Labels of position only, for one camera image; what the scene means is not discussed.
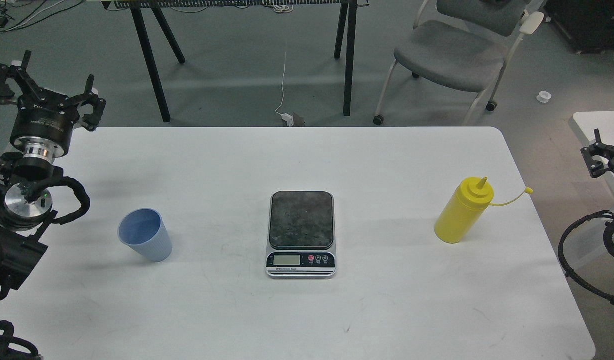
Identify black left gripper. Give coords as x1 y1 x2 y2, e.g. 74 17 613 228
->
0 50 107 151

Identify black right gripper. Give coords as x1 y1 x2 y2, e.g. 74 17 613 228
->
581 129 614 179

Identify yellow squeeze bottle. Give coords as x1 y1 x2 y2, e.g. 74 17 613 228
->
433 177 534 244

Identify blue ribbed plastic cup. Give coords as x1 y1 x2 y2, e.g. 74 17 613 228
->
117 208 173 263

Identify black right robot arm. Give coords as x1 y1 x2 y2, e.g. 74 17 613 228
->
556 129 614 306

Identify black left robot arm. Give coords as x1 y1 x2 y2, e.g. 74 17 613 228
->
0 50 107 301

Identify digital kitchen scale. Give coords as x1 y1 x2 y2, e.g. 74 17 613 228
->
265 190 337 280

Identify white plastic spool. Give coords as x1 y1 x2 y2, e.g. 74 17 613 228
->
536 90 552 104

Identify black cabinet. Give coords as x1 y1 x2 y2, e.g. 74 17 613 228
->
544 0 614 55

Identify grey office chair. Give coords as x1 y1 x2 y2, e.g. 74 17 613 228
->
373 0 545 126

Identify black-legged table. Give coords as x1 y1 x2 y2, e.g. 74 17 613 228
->
102 0 369 125

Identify cables on floor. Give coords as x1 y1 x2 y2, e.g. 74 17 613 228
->
0 0 85 35

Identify white cable with plug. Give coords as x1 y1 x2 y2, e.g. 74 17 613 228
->
275 50 306 128

